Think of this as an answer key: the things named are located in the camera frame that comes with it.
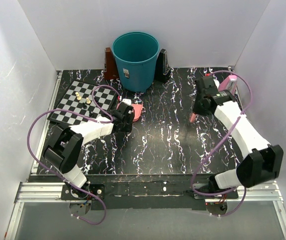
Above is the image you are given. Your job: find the pink hand brush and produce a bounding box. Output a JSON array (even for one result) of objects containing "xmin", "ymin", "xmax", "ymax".
[{"xmin": 189, "ymin": 113, "xmax": 196, "ymax": 123}]

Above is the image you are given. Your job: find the pink dustpan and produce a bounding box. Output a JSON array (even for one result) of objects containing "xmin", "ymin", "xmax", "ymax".
[{"xmin": 116, "ymin": 102, "xmax": 143, "ymax": 123}]

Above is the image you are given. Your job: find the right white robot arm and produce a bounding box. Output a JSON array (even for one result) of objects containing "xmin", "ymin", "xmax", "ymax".
[{"xmin": 191, "ymin": 73, "xmax": 284, "ymax": 199}]

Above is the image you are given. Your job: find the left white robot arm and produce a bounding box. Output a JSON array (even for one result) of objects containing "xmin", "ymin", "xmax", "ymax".
[{"xmin": 42, "ymin": 101, "xmax": 135, "ymax": 200}]

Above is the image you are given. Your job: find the pink metronome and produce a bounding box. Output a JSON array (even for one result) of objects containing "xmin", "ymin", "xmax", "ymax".
[{"xmin": 218, "ymin": 74, "xmax": 238, "ymax": 95}]

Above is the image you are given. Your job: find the brown metronome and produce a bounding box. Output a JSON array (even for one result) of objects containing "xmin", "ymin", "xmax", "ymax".
[{"xmin": 104, "ymin": 47, "xmax": 119, "ymax": 80}]

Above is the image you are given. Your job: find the cream chess pawn rear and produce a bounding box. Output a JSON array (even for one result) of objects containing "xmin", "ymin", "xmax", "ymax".
[{"xmin": 75, "ymin": 92, "xmax": 82, "ymax": 101}]

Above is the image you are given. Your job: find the black and white chessboard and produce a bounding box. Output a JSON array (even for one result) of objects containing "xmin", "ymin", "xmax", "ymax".
[{"xmin": 47, "ymin": 80, "xmax": 117, "ymax": 126}]

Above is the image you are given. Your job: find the black metronome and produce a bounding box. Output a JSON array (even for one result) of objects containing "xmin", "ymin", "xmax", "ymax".
[{"xmin": 154, "ymin": 49, "xmax": 171, "ymax": 83}]

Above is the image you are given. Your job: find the teal plastic waste bin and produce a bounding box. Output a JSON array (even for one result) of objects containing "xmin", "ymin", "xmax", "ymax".
[{"xmin": 112, "ymin": 31, "xmax": 160, "ymax": 93}]

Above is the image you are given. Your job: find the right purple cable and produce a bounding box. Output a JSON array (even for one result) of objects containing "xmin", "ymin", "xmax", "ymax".
[{"xmin": 190, "ymin": 70, "xmax": 255, "ymax": 218}]

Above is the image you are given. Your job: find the purple cable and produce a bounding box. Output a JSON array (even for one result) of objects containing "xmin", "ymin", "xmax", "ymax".
[
  {"xmin": 26, "ymin": 84, "xmax": 123, "ymax": 225},
  {"xmin": 190, "ymin": 70, "xmax": 255, "ymax": 218}
]

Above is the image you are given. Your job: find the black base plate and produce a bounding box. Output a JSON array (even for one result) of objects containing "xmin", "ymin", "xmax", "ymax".
[{"xmin": 61, "ymin": 174, "xmax": 240, "ymax": 211}]

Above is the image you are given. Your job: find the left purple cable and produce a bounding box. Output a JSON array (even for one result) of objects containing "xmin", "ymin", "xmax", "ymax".
[{"xmin": 26, "ymin": 84, "xmax": 123, "ymax": 225}]

